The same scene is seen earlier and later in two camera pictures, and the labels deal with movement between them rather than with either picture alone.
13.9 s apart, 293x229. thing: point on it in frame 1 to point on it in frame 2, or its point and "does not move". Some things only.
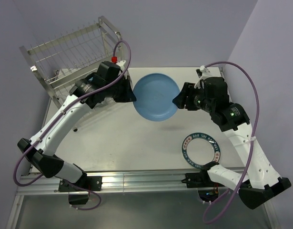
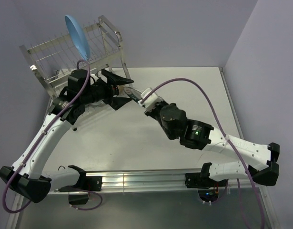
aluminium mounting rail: [119, 181] does not move
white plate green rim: [217, 151] to [134, 94]
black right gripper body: [199, 101] to [155, 112]
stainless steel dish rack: [62, 61] does not move
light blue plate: [155, 93] to [78, 36]
